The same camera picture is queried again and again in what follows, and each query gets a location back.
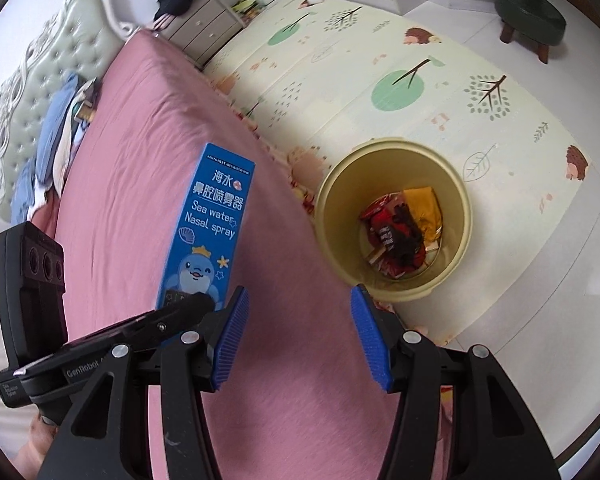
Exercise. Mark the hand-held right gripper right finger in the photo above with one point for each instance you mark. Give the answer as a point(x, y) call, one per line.
point(372, 340)

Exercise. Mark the person's left hand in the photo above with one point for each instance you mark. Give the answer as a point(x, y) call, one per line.
point(42, 440)

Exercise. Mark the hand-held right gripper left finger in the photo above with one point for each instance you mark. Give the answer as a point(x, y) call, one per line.
point(230, 340)

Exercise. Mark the printed cream play mat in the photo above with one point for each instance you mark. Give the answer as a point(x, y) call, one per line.
point(330, 85)

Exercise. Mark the yellow snack wrapper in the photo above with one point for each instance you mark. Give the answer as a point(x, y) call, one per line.
point(422, 210)

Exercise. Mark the blue cardboard box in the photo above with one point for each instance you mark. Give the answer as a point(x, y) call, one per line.
point(210, 220)

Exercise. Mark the yellow green toys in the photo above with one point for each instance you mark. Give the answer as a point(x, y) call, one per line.
point(245, 9)

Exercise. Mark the grey wooden nightstand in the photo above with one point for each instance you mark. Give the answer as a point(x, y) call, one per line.
point(205, 25)

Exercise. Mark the black crumpled wrapper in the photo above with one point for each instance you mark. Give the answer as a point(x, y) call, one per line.
point(409, 232)

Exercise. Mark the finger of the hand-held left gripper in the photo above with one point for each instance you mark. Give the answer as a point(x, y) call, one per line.
point(150, 325)

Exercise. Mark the yellow plastic bin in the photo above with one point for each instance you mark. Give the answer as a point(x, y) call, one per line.
point(340, 200)

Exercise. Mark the small red white box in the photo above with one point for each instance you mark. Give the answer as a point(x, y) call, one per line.
point(312, 0)

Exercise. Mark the crumpled red snack wrapper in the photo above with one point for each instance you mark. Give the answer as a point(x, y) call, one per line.
point(382, 230)

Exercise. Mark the green round stool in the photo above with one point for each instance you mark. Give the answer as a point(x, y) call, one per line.
point(530, 15)

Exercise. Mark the pink bed sheet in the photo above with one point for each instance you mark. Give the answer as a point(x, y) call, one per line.
point(145, 135)

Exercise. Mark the tufted green headboard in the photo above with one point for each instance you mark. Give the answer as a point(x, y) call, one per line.
point(45, 60)

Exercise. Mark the light blue cloth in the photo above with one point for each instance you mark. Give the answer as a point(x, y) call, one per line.
point(25, 195)

